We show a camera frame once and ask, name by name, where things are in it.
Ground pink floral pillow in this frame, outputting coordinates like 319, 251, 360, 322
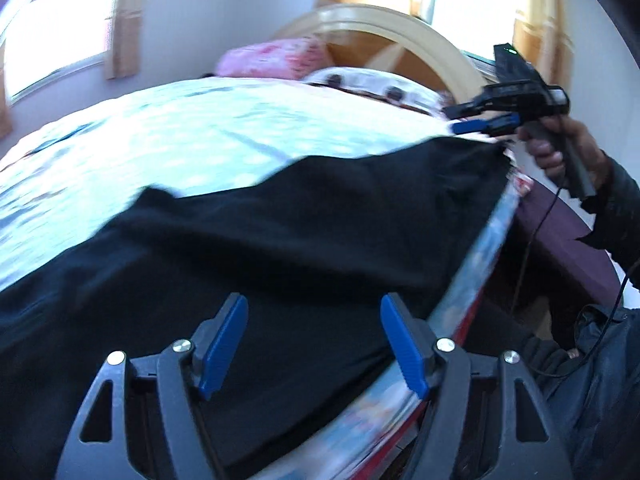
215, 35, 331, 81

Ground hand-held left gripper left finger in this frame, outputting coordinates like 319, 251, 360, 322
54, 292, 249, 480

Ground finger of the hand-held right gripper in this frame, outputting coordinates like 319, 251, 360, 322
442, 96, 501, 119
451, 114, 522, 137

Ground wooden arched headboard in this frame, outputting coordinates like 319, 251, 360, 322
272, 4, 496, 106

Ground black pants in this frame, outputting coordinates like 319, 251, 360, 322
0, 135, 511, 471

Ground person's right hand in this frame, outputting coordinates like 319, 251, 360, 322
516, 116, 613, 187

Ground dark purple cloth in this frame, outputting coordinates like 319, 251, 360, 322
515, 175, 626, 311

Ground white pillow with dark spots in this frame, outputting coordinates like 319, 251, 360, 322
302, 66, 451, 116

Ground bright side window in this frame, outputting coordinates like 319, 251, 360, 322
0, 0, 118, 106

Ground person's right forearm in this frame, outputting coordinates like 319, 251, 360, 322
580, 152, 640, 253

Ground light blue printed blanket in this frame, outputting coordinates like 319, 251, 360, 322
0, 77, 531, 480

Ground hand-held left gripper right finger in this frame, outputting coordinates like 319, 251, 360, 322
380, 292, 573, 480

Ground person's dark jacket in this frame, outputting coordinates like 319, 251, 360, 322
520, 305, 640, 480

